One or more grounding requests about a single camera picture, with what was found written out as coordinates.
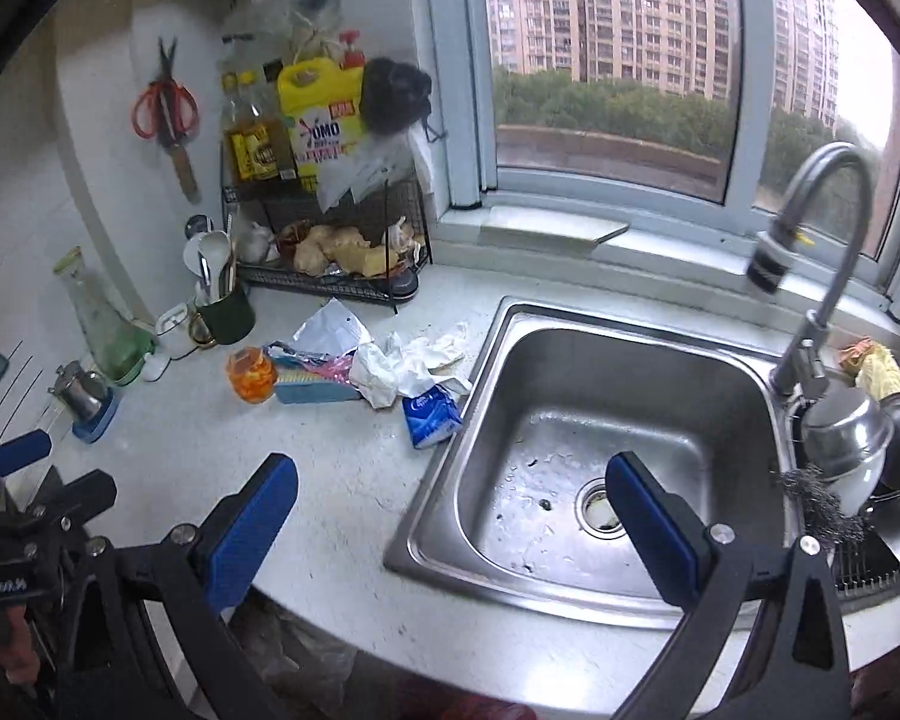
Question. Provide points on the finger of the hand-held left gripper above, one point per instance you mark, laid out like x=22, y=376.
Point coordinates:
x=75, y=499
x=19, y=454

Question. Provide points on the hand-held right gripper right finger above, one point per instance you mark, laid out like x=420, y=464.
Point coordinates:
x=652, y=532

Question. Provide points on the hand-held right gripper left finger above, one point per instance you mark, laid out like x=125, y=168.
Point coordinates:
x=249, y=532

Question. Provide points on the orange snack packet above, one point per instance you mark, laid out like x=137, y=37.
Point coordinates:
x=250, y=375

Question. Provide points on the pink plastic wrapper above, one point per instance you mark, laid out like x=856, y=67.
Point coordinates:
x=307, y=361

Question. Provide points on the blue tissue packet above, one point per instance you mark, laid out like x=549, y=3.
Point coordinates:
x=430, y=416

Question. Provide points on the white tissue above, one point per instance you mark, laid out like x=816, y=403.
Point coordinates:
x=431, y=352

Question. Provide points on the small steel teapot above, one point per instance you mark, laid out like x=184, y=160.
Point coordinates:
x=79, y=390

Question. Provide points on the crumpled clear plastic bags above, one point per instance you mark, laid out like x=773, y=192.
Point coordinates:
x=292, y=652

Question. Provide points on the stainless steel sink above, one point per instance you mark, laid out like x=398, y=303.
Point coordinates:
x=570, y=420

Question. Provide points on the green plastic dish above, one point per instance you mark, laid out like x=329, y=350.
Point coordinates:
x=135, y=360

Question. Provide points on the small white lid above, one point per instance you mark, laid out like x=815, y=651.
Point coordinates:
x=154, y=367

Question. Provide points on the glass carafe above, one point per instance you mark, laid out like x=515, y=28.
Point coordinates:
x=101, y=315

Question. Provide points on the steel wool scrubber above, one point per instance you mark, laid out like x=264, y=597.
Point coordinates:
x=821, y=499

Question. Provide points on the white mug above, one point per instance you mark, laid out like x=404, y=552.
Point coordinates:
x=172, y=326

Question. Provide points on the white bowl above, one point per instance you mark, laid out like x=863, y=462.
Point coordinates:
x=859, y=491

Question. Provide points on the dark green mug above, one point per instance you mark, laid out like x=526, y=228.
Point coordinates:
x=229, y=315

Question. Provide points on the steel dish rack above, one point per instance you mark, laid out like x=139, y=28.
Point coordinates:
x=870, y=574

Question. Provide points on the steel bowl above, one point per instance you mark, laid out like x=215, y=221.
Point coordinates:
x=847, y=427

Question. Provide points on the yellow cloth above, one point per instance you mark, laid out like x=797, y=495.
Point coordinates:
x=874, y=367

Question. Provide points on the garlic bulb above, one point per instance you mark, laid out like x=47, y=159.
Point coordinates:
x=397, y=232
x=253, y=240

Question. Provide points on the ginger root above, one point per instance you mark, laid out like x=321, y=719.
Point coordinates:
x=345, y=247

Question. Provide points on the white tile piece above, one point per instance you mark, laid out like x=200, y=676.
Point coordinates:
x=555, y=229

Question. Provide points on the yellow label oil bottle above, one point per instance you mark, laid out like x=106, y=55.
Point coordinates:
x=268, y=146
x=234, y=146

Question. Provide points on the large white plastic bag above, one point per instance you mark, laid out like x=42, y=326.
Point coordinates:
x=367, y=172

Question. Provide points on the steel gooseneck faucet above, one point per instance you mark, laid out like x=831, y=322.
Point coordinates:
x=859, y=195

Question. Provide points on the yellow detergent jug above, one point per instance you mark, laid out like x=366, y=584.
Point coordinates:
x=319, y=120

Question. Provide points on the white framed window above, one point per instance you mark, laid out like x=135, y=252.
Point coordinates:
x=746, y=90

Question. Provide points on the black plastic bag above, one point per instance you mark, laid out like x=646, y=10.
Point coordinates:
x=394, y=94

